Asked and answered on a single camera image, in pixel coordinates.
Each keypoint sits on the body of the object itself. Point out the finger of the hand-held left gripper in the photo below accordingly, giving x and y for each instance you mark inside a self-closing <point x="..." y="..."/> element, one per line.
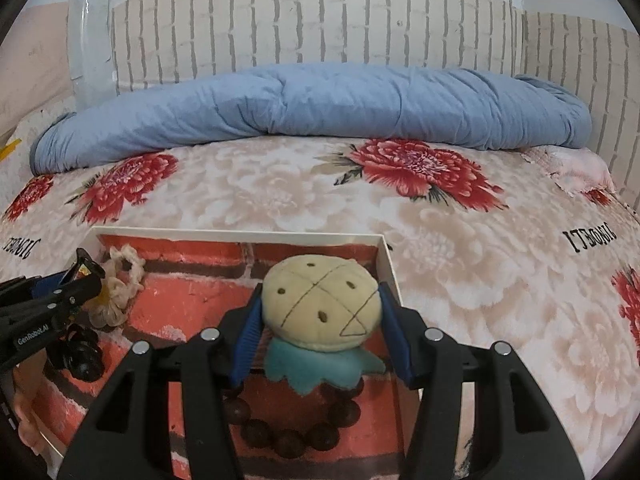
<point x="47" y="284"/>
<point x="75" y="291"/>

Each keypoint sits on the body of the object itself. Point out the cream flower hair accessory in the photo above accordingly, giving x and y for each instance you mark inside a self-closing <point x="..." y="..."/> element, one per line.
<point x="122" y="287"/>

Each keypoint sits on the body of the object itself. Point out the yellow cloth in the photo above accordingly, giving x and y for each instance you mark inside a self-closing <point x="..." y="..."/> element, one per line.
<point x="9" y="150"/>

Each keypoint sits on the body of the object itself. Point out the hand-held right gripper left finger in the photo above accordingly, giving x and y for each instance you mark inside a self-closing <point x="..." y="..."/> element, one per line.
<point x="200" y="400"/>

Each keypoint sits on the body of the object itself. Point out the clear plastic sheet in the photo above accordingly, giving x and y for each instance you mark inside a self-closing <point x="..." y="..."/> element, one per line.
<point x="92" y="35"/>

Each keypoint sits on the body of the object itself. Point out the person's left hand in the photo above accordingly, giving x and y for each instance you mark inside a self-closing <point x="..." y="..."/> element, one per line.
<point x="30" y="425"/>

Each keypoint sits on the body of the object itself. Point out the pink pillow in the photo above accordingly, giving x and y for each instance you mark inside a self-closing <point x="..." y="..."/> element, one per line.
<point x="575" y="170"/>

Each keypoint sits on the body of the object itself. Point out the black claw hair clip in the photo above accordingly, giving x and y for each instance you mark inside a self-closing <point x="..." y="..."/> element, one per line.
<point x="82" y="357"/>

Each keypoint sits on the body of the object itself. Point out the plush pineapple hair clip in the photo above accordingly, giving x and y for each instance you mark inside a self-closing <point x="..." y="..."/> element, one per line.
<point x="320" y="300"/>

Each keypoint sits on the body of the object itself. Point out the rolled blue duvet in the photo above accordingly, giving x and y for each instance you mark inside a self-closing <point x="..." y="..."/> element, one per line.
<point x="325" y="105"/>

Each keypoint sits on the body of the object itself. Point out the floral printed blanket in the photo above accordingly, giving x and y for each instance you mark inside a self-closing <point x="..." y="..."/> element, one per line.
<point x="475" y="270"/>

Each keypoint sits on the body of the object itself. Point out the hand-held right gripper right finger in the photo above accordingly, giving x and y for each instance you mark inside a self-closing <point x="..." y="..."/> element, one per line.
<point x="445" y="400"/>

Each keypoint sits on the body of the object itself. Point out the white tray with brick liner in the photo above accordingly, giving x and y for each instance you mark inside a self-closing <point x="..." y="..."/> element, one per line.
<point x="200" y="290"/>

